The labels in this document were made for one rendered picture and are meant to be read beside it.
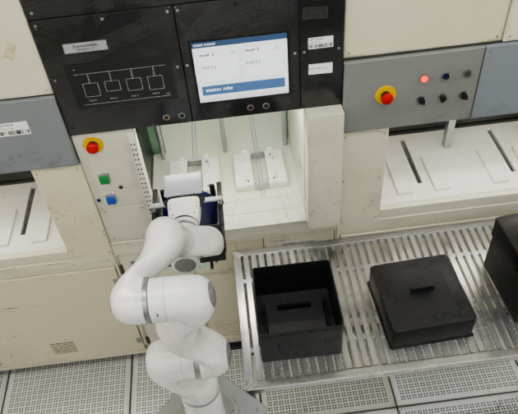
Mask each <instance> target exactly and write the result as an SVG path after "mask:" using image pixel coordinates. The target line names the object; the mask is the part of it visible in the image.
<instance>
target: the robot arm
mask: <svg viewBox="0 0 518 414"><path fill-rule="evenodd" d="M204 201H205V197H204V196H203V195H198V194H192V195H189V196H187V197H180V198H179V196H172V197H169V198H168V199H167V200H164V201H163V204H164V206H165V207H166V209H167V210H168V214H169V216H163V217H158V218H156V219H154V220H153V221H152V222H151V223H150V224H149V226H148V228H147V229H146V236H145V243H144V247H143V250H142V252H141V254H140V256H139V257H138V259H137V260H136V262H135V263H134V264H133V265H132V266H131V267H130V268H129V269H128V270H127V271H126V272H125V273H124V274H123V275H122V277H121V278H120V279H119V280H118V281H117V282H116V284H115V285H114V287H113V290H112V292H111V295H110V299H109V306H110V311H111V312H112V314H113V316H114V318H115V319H116V320H118V321H119V322H121V323H123V324H129V325H139V324H156V325H155V327H156V333H157V335H158V337H159V340H156V341H154V342H153V343H152V344H151V345H150V346H149V347H148V348H147V350H146V354H145V367H146V372H147V374H148V376H149V377H150V378H151V379H152V381H153V382H154V383H156V384H157V385H159V386H160V387H161V388H163V389H166V390H168V391H170V392H173V393H176V394H179V395H180V397H181V399H182V404H181V406H180V408H179V410H178V414H237V408H236V406H235V403H234V401H233V399H232V398H231V397H230V396H229V395H228V394H227V393H226V392H225V391H223V390H221V389H220V383H219V380H218V376H220V375H222V374H224V373H225V372H226V371H227V370H228V368H229V366H230V363H231V349H230V345H229V343H228V341H227V339H226V338H225V337H224V336H223V335H222V334H221V333H219V332H217V331H215V330H213V329H210V328H208V327H206V326H203V325H204V324H205V323H206V322H207V321H208V320H209V319H210V318H211V316H212V315H213V313H214V310H215V305H216V294H215V288H214V286H213V284H212V283H211V281H210V280H209V279H207V278H205V277H203V276H201V275H197V274H187V273H191V272H193V271H195V270H197V269H198V268H199V266H200V263H201V262H200V258H203V257H208V256H214V255H219V254H221V253H222V251H223V249H224V238H223V236H222V234H221V233H220V231H219V230H218V229H217V228H214V227H212V226H199V225H200V221H201V205H202V204H203V202H204ZM169 265H171V267H172V268H173V269H174V270H175V271H177V272H179V273H183V274H184V275H174V276H167V277H158V278H156V276H157V275H159V274H160V273H161V272H162V271H163V270H165V269H166V268H167V267H168V266H169Z"/></svg>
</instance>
